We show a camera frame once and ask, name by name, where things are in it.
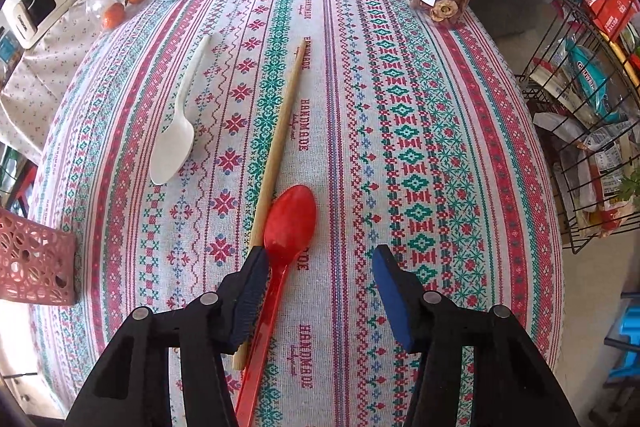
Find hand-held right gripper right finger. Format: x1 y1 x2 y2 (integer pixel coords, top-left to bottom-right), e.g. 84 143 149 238
371 244 581 427

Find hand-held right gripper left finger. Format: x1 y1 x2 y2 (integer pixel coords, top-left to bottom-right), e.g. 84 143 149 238
65 244 271 427

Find red plastic spoon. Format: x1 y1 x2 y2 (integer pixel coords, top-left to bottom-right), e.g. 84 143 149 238
234 184 318 427

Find wooden chopstick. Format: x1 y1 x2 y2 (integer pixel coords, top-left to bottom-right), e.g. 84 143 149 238
231 39 308 371

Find pink plastic basket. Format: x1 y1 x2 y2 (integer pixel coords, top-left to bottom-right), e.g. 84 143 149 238
0 207 79 308

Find white plastic spoon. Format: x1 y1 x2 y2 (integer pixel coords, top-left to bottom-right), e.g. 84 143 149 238
149 34 213 186

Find blue plastic stool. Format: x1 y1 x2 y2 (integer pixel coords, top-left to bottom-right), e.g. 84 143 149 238
617 297 640 389

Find leafy green herbs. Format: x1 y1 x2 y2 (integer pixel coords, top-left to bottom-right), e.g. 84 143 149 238
618 171 640 204

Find floral side table cloth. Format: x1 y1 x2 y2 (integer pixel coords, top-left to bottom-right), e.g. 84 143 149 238
0 1 97 164

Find blue snack packet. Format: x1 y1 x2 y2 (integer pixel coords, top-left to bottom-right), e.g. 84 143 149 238
566 44 627 124

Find black wire rack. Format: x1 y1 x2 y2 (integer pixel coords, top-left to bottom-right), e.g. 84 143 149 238
516 0 640 256

